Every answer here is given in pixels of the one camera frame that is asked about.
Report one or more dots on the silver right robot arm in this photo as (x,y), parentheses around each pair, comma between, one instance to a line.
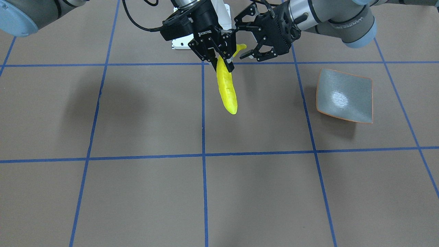
(22,18)

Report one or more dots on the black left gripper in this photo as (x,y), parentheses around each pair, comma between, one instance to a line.
(274,30)

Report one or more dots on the brown paper table cover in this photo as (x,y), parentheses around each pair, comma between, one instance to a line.
(111,138)

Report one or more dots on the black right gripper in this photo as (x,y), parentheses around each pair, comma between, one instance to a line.
(206,21)

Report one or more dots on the yellow banana greenish tip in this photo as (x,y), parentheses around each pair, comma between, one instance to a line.
(226,87)

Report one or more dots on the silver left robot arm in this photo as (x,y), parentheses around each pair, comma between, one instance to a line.
(349,20)

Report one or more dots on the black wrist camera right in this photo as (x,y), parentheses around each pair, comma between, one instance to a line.
(178,29)

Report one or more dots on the grey square plate orange rim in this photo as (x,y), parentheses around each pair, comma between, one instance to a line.
(345,96)

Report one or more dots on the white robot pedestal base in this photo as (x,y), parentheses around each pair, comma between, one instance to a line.
(224,19)

